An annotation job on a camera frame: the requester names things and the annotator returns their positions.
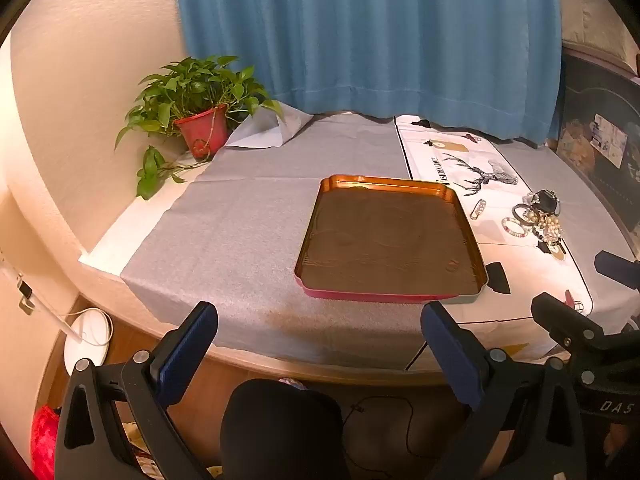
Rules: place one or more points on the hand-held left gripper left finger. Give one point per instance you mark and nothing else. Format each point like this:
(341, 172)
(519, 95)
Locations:
(185, 355)

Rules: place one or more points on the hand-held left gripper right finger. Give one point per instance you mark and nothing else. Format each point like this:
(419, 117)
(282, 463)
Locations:
(452, 355)

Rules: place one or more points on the silver bangle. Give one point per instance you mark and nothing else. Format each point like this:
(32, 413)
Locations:
(517, 208)

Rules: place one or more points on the black chair back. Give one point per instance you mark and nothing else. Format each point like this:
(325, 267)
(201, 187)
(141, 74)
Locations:
(280, 430)

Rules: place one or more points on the green pothos plant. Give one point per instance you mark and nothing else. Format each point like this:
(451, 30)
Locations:
(200, 82)

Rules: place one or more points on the white deer print table runner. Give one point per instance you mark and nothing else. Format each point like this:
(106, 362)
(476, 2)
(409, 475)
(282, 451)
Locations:
(450, 160)

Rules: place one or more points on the beige fabric bag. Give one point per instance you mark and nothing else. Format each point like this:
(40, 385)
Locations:
(592, 5)

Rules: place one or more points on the dark storage box purple lid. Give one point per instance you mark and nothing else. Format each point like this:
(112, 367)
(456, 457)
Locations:
(595, 95)

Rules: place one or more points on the white round floor device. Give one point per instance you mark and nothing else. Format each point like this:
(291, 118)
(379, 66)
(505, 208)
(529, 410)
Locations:
(90, 335)

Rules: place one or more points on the blue curtain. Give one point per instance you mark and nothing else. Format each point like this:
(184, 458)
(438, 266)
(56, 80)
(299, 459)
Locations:
(370, 35)

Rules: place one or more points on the red flower pot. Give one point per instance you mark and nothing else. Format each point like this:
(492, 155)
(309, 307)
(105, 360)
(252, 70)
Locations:
(202, 130)

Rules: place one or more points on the copper metal tray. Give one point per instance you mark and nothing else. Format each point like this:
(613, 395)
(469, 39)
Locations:
(390, 240)

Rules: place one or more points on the pearl bar clip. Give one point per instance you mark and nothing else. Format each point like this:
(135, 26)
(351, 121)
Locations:
(477, 209)

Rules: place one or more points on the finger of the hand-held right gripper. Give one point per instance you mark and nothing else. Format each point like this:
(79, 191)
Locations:
(612, 267)
(555, 312)

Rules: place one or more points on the grey table cloth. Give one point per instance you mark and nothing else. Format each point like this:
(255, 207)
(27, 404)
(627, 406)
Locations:
(235, 240)

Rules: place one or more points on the person's right hand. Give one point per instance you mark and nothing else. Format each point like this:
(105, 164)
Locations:
(621, 442)

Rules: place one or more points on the green and black watch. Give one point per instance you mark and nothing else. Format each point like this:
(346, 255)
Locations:
(546, 202)

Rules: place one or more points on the red fuzzy cloth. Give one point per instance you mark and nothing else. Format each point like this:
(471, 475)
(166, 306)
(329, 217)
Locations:
(45, 440)

